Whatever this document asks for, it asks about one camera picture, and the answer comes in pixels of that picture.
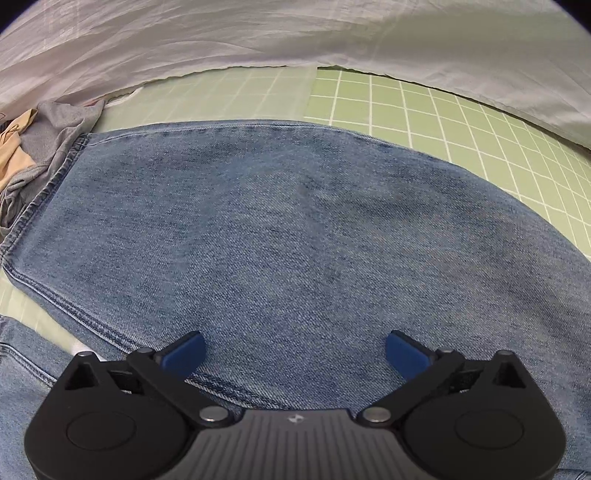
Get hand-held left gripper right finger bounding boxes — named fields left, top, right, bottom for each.
left=355, top=329, right=533, bottom=426

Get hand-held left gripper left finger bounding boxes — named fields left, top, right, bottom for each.
left=59, top=330, right=228, bottom=426

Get blue denim jeans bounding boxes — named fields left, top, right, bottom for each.
left=0, top=119, right=591, bottom=480

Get green grid mat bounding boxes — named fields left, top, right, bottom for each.
left=0, top=65, right=591, bottom=365

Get grey garment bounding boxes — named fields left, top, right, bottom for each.
left=0, top=100, right=105, bottom=239

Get beige garment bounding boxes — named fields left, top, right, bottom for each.
left=0, top=108, right=40, bottom=192

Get white bed sheet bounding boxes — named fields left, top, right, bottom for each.
left=0, top=0, right=591, bottom=151

